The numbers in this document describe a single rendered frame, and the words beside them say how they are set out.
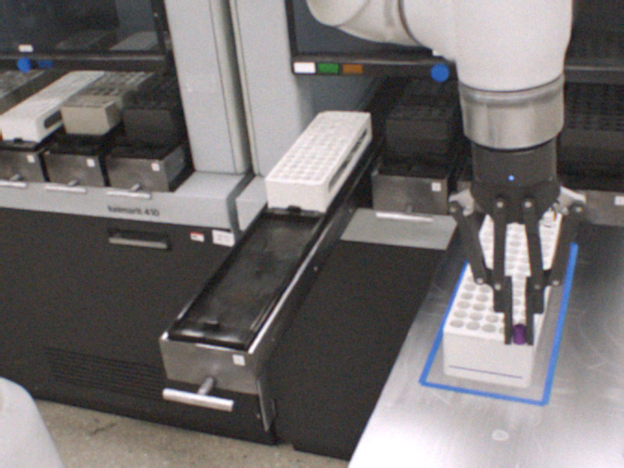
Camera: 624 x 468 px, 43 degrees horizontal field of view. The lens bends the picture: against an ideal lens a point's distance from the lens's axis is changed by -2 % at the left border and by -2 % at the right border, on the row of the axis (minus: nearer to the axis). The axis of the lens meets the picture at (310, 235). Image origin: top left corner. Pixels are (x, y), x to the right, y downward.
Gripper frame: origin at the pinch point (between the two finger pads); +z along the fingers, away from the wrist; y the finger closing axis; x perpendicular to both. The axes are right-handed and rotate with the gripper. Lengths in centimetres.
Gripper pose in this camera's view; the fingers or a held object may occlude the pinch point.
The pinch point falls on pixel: (519, 310)
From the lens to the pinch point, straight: 85.0
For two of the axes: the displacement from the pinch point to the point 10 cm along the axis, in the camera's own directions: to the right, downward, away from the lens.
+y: -9.5, -0.1, 3.2
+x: -2.7, 5.4, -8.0
